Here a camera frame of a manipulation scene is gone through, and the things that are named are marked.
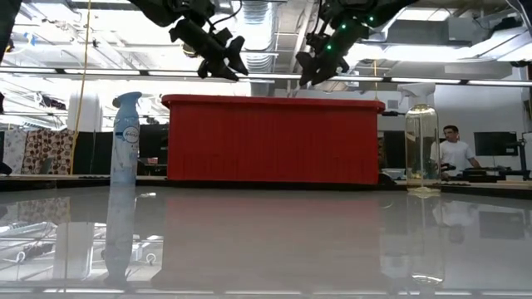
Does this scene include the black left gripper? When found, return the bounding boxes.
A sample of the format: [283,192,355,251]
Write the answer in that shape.
[168,18,250,82]

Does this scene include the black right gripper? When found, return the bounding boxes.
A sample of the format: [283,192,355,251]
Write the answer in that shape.
[295,7,371,87]

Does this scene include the red plastic laundry bin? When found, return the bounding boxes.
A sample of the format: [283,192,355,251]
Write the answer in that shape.
[160,94,387,186]

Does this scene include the clear spray bottle white trigger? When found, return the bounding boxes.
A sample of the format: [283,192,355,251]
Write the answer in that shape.
[397,81,442,199]

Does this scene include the blue air freshener spray bottle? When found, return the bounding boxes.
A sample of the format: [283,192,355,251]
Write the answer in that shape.
[110,91,143,187]

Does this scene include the person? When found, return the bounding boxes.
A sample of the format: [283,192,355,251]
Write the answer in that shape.
[430,125,481,179]

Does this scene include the floral patterned fabric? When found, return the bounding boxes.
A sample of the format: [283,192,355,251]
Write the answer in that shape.
[22,128,76,175]

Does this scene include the light wooden desk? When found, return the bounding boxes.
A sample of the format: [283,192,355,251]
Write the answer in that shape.
[0,173,167,182]

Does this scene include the white patterned fabric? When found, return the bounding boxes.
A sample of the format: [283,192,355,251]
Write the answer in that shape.
[2,129,28,174]

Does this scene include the silver ventilation duct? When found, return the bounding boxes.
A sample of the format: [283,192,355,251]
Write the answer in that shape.
[243,0,278,74]

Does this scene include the yellow cable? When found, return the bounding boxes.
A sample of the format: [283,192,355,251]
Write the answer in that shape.
[69,0,92,175]

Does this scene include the black wall monitor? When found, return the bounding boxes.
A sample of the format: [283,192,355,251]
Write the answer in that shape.
[473,131,519,158]

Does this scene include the black aluminium table frame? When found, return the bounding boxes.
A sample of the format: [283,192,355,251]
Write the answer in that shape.
[0,179,532,199]

